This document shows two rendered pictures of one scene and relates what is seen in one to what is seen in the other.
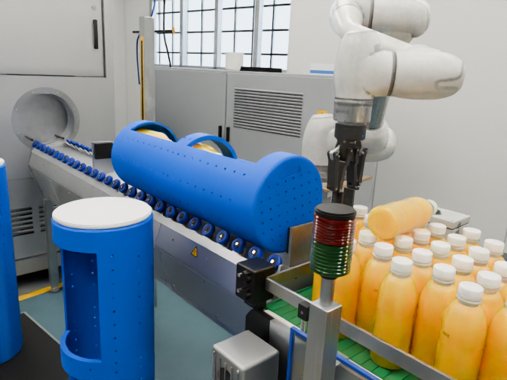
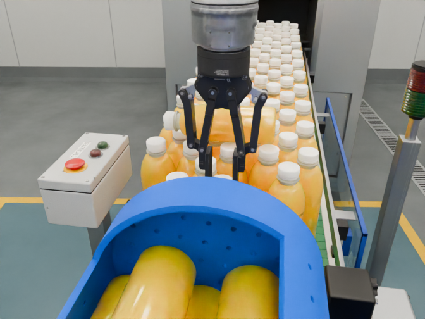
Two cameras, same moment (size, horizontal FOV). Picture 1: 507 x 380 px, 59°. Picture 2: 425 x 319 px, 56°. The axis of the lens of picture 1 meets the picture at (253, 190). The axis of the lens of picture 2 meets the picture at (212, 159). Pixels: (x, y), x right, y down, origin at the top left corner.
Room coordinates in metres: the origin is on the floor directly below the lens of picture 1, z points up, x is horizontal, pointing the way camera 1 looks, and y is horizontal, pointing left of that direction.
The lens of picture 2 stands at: (1.46, 0.20, 1.47)
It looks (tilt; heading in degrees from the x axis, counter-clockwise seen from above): 29 degrees down; 231
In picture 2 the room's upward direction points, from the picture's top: straight up
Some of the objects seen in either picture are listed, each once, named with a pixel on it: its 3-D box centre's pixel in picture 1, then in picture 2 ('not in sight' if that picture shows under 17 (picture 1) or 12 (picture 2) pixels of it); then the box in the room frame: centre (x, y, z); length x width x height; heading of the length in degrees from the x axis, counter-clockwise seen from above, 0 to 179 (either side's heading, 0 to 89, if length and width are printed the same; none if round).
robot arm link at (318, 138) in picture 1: (323, 138); not in sight; (1.99, -0.30, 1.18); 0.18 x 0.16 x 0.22; 84
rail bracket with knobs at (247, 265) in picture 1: (256, 282); (341, 303); (1.01, -0.02, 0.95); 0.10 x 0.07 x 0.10; 132
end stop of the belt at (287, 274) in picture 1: (321, 262); not in sight; (1.11, -0.19, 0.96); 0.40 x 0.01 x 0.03; 132
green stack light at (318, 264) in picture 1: (330, 254); (420, 100); (0.65, -0.13, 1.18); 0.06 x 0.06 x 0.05
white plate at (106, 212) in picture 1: (103, 211); not in sight; (1.25, 0.44, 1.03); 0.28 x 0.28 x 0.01
